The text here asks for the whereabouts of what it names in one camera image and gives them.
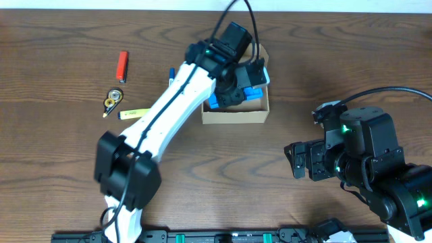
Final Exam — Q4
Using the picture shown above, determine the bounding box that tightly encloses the blue plastic staple remover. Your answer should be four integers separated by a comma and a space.
208, 87, 263, 109

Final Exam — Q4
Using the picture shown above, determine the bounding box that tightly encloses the brown cardboard box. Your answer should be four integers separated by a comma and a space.
200, 45, 269, 124

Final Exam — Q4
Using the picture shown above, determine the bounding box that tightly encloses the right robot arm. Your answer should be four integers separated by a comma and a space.
284, 105, 431, 241

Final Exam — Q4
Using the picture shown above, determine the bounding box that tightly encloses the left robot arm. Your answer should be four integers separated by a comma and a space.
94, 22, 252, 242

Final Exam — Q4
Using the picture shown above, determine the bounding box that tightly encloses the blue whiteboard marker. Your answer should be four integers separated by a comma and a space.
169, 67, 176, 86

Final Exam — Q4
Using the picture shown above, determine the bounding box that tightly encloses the yellow highlighter pen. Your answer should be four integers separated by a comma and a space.
117, 108, 149, 120

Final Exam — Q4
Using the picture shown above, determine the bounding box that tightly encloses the correction tape dispenser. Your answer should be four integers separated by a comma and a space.
103, 88, 124, 117

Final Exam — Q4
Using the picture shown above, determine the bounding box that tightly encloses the black left camera cable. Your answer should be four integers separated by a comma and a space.
76, 0, 266, 243

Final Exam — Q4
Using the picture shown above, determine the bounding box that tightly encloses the black camera cable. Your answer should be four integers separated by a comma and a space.
313, 86, 432, 119
76, 0, 266, 243

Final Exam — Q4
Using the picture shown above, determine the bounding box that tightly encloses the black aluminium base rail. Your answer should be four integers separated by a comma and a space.
51, 217, 391, 243

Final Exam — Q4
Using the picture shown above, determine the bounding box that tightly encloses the black right camera cable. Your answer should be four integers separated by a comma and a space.
313, 86, 432, 119

